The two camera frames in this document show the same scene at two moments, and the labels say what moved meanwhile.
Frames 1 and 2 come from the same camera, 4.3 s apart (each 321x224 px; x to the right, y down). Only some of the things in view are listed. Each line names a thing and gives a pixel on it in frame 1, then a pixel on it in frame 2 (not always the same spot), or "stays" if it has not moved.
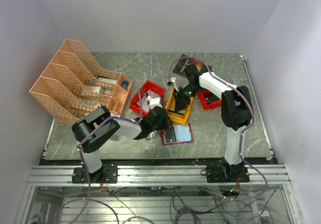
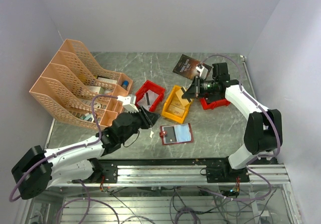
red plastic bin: [208, 100] stays
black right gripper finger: [177, 95] → [195, 87]
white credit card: [151, 94] stays
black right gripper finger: [180, 104] → [190, 93]
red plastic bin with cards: [152, 96] stays
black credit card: [170, 136] stays
